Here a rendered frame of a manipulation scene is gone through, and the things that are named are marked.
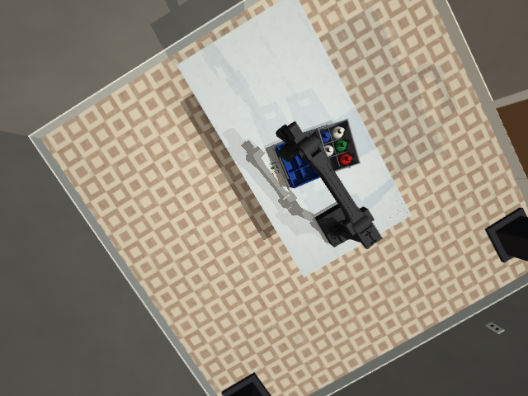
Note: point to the white paper pick list strip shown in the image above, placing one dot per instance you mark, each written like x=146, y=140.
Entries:
x=276, y=173

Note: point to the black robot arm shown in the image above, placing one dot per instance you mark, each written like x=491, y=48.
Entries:
x=310, y=148

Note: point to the green bottle with pale green label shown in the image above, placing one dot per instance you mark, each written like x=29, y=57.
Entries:
x=340, y=145

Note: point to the blue bottle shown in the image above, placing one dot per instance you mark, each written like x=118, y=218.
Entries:
x=325, y=136

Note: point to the cream bottle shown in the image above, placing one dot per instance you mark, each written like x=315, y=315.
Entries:
x=337, y=133

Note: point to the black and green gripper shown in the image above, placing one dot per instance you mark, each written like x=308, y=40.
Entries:
x=288, y=157

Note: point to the white bottle with grey label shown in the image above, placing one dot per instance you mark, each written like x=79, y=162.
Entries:
x=329, y=150

